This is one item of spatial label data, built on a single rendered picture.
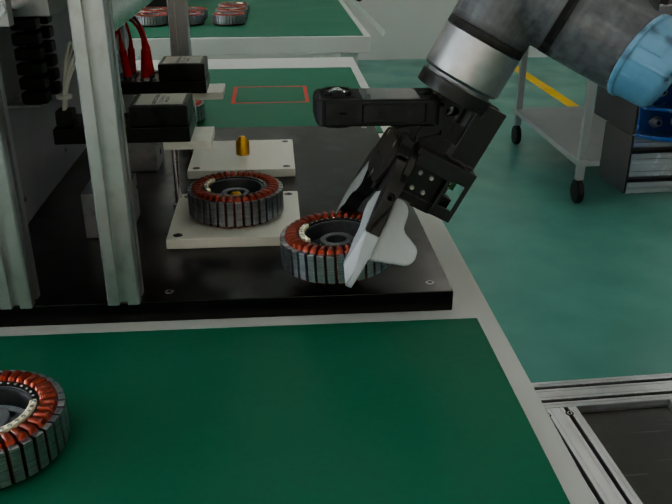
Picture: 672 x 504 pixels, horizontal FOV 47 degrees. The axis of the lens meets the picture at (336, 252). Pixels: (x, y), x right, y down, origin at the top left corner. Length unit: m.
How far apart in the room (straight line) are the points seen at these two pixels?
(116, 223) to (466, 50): 0.35
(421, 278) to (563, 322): 1.60
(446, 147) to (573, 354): 1.54
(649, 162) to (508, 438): 0.71
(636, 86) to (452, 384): 0.29
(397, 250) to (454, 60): 0.18
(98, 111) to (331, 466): 0.36
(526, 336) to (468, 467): 1.71
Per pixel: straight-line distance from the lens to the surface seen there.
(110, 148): 0.71
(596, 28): 0.70
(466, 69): 0.70
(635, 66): 0.71
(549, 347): 2.24
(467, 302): 0.80
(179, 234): 0.88
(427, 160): 0.72
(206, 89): 1.11
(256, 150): 1.18
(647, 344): 2.34
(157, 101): 0.89
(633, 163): 1.23
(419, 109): 0.71
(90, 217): 0.92
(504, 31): 0.70
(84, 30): 0.69
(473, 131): 0.74
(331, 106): 0.70
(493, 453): 0.60
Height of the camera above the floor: 1.12
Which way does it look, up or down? 24 degrees down
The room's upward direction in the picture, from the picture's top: straight up
